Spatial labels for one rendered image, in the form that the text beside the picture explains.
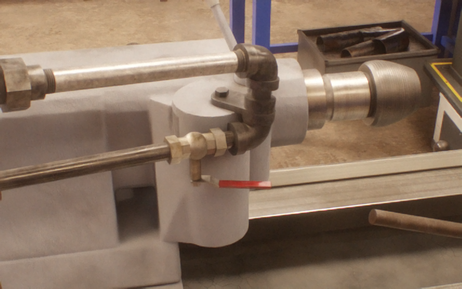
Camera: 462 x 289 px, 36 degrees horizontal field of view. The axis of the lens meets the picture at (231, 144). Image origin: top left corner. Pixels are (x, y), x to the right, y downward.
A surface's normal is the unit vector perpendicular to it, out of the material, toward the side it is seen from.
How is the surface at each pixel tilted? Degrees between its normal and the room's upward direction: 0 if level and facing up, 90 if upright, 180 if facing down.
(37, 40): 0
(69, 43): 0
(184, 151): 68
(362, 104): 87
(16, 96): 101
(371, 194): 0
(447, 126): 90
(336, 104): 76
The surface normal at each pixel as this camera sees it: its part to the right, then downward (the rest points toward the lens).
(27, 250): 0.18, 0.11
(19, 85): 0.47, -0.12
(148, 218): 0.00, -0.86
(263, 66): 0.46, 0.50
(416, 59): 0.24, 0.50
